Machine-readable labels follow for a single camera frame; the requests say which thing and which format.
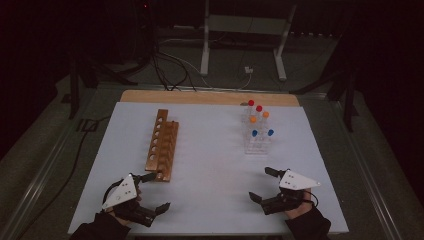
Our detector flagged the dark equipment with red light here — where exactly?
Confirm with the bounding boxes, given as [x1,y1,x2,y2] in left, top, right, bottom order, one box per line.
[99,0,158,69]

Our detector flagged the white table sheet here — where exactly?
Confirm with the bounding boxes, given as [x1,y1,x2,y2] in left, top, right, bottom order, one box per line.
[67,101,350,235]

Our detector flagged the person's right hand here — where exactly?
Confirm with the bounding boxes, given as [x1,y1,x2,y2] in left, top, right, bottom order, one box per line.
[284,188,316,221]

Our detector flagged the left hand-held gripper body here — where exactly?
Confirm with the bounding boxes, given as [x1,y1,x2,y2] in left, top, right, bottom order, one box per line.
[100,173,158,228]

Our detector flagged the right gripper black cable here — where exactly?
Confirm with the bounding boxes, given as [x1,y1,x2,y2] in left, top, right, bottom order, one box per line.
[302,189,320,208]

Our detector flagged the person's left hand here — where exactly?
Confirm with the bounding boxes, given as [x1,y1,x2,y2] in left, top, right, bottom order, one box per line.
[108,184,144,228]

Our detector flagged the long black floor cable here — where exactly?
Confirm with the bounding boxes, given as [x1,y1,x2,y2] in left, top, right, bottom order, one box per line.
[18,114,112,240]

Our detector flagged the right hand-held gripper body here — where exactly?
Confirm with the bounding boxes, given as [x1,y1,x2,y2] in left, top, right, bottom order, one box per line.
[260,169,322,216]

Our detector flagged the white metal stand frame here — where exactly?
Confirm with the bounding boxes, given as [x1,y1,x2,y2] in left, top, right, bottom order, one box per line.
[199,0,298,82]

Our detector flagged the black tripod stand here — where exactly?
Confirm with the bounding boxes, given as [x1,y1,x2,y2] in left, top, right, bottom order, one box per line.
[289,58,360,133]
[60,54,138,121]

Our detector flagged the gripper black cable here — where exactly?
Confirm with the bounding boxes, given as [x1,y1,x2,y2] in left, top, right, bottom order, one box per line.
[101,178,125,208]
[302,189,320,208]

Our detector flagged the clear plastic test tube rack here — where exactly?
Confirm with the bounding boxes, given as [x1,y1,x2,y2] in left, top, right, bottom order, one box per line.
[242,103,273,156]

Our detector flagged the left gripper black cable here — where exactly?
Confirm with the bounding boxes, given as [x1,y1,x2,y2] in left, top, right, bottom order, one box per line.
[101,178,125,208]

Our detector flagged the black floor cables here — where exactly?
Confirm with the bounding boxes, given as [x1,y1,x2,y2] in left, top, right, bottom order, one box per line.
[150,46,198,93]

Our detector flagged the white floor cable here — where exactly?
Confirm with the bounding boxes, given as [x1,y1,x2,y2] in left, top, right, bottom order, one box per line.
[159,37,253,91]

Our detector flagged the wooden test tube rack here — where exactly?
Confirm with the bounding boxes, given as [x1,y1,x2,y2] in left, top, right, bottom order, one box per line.
[144,108,180,183]

